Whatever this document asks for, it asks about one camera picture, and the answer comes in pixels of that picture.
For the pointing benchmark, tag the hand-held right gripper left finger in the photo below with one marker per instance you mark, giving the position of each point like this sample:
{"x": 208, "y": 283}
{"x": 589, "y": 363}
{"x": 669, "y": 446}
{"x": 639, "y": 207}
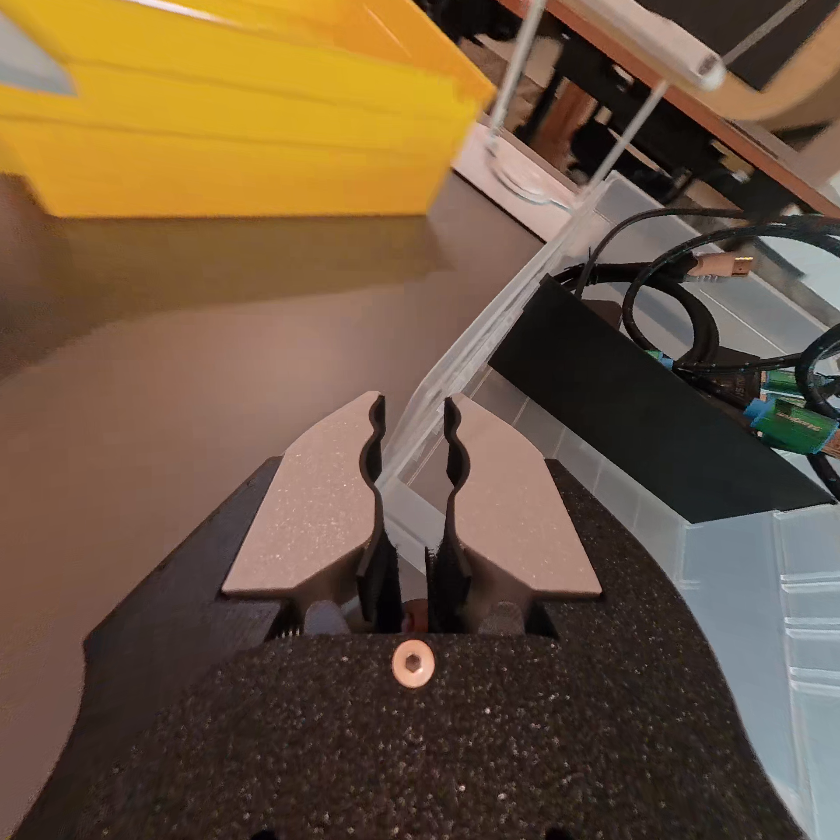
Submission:
{"x": 315, "y": 512}

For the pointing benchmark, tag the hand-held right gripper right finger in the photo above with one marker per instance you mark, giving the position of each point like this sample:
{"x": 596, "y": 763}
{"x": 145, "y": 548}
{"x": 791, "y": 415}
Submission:
{"x": 512, "y": 518}

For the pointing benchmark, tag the clear plastic storage box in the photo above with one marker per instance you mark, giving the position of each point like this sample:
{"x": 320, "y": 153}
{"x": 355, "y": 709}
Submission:
{"x": 741, "y": 590}

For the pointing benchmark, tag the grey desk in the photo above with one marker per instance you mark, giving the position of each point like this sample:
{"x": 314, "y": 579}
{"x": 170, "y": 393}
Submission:
{"x": 197, "y": 341}

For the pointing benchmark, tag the black divider board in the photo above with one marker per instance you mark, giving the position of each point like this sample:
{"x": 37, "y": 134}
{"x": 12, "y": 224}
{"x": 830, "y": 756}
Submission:
{"x": 623, "y": 394}

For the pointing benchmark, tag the yellow plastic bin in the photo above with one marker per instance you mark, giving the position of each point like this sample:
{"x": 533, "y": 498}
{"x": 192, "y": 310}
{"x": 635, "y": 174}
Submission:
{"x": 229, "y": 118}

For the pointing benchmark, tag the wooden table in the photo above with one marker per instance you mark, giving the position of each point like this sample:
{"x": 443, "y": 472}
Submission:
{"x": 797, "y": 187}

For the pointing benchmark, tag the clear acrylic stand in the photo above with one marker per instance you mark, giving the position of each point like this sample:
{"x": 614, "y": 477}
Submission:
{"x": 676, "y": 56}

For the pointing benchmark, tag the black panel wooden edge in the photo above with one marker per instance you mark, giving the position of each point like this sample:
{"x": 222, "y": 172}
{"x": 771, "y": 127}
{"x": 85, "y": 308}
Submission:
{"x": 787, "y": 39}

